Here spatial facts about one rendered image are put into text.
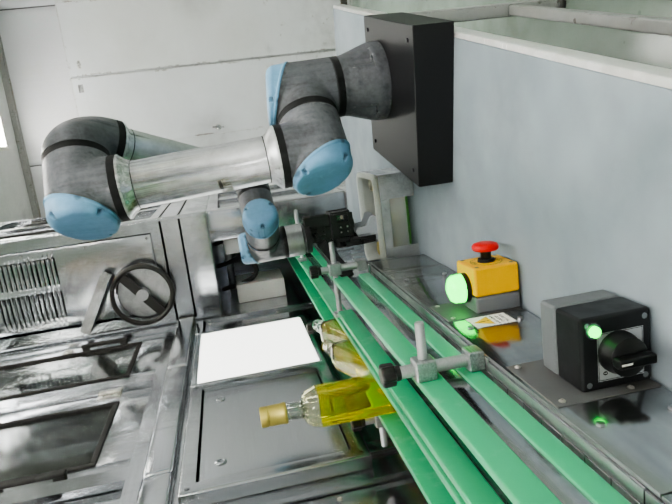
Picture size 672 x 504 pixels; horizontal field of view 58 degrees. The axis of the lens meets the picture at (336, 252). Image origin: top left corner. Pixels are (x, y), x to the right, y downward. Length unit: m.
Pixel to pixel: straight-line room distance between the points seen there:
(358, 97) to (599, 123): 0.57
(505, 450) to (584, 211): 0.31
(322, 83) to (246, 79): 3.74
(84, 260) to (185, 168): 1.18
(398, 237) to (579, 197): 0.67
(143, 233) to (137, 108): 2.82
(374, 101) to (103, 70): 3.90
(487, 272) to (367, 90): 0.45
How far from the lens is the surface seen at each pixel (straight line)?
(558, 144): 0.81
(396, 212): 1.37
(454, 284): 0.92
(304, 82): 1.16
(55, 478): 1.40
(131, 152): 1.23
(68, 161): 1.13
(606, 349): 0.67
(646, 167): 0.68
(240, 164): 1.08
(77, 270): 2.23
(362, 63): 1.20
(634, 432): 0.62
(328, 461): 1.13
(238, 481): 1.13
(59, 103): 5.48
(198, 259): 2.16
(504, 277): 0.93
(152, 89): 4.91
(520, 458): 0.62
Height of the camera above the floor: 1.16
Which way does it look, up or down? 9 degrees down
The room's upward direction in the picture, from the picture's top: 99 degrees counter-clockwise
